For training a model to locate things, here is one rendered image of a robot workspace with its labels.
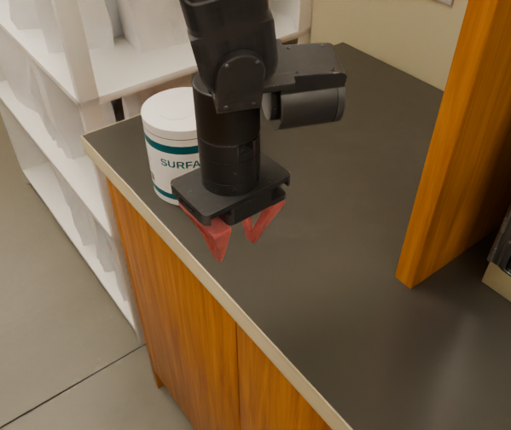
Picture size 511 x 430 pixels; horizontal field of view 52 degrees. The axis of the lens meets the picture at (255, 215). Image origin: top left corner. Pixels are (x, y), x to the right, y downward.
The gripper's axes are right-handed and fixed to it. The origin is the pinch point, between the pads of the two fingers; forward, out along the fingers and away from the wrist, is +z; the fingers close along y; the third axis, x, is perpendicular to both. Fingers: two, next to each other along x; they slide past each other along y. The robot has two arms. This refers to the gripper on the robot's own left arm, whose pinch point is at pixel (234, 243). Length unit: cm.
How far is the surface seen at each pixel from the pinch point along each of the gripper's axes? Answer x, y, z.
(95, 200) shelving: 89, 11, 60
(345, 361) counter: -11.4, 7.9, 16.3
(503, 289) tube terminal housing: -16.9, 32.3, 15.3
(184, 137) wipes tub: 24.2, 8.3, 2.7
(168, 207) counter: 26.6, 5.2, 16.2
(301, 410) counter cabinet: -7.6, 5.1, 31.2
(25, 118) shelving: 146, 10, 60
